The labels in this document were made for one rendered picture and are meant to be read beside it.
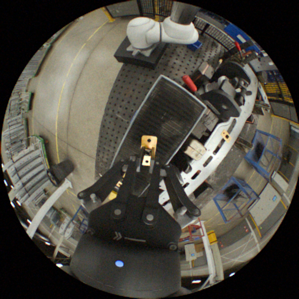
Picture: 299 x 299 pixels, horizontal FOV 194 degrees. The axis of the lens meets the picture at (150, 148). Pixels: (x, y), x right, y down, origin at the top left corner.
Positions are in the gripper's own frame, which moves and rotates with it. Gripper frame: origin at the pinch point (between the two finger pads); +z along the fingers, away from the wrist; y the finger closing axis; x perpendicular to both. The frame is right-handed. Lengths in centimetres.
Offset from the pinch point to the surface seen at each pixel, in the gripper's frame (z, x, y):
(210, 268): -117, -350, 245
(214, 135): 20.1, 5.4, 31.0
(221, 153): 20.1, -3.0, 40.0
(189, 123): 4.2, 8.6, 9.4
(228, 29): 13, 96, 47
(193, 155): 12.1, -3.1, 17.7
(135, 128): 4.1, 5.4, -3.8
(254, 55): 1, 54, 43
